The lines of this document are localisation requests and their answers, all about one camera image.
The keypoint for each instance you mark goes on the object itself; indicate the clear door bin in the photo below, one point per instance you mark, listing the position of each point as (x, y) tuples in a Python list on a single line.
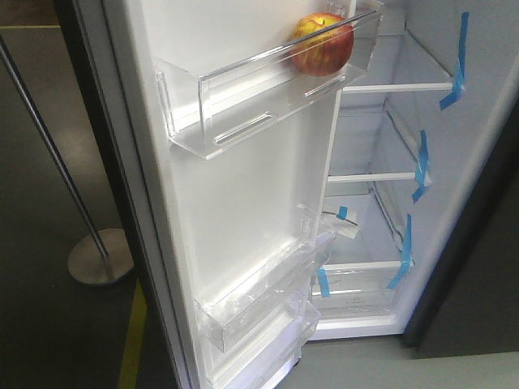
[(208, 114), (255, 359), (226, 318)]

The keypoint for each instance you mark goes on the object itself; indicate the blue tape strip middle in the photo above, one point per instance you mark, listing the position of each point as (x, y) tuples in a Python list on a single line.
[(421, 175)]

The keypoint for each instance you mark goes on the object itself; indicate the clear fridge crisper drawer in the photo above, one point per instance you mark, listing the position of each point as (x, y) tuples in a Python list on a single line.
[(356, 292)]

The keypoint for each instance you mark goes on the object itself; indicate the white paper manual bag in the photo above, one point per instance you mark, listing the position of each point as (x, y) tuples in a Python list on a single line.
[(344, 219)]

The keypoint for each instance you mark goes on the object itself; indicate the blue tape strip top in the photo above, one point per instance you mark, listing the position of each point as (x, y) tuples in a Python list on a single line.
[(458, 87)]

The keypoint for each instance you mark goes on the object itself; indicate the silver floor stand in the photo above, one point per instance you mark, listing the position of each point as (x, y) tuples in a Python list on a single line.
[(103, 257)]

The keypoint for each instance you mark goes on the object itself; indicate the clear lower door bin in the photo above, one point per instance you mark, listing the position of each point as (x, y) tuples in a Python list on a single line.
[(255, 359)]

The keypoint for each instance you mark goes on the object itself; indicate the open white fridge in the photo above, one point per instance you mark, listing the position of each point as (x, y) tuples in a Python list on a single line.
[(377, 139)]

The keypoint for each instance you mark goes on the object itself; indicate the red yellow apple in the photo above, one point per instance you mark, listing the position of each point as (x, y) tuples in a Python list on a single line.
[(326, 53)]

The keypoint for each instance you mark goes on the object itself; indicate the blue tape strip lower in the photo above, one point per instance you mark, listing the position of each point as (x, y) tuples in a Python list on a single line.
[(406, 260)]

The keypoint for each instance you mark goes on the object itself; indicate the white fridge door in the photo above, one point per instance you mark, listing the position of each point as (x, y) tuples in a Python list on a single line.
[(194, 225)]

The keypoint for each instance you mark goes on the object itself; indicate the blue tape strip drawer left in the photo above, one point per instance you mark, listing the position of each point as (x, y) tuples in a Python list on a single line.
[(323, 282)]

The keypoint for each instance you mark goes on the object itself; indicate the yellow floor tape line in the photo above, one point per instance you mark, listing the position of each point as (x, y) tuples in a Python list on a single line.
[(129, 368)]

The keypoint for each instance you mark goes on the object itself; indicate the clear middle door bin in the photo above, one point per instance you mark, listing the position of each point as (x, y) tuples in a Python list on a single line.
[(226, 318)]

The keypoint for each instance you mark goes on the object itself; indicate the clear upper door bin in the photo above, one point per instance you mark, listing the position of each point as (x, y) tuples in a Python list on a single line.
[(208, 114)]

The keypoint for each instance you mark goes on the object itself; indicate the blue tape strip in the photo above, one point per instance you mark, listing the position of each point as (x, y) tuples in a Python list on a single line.
[(458, 87), (406, 260), (421, 175)]

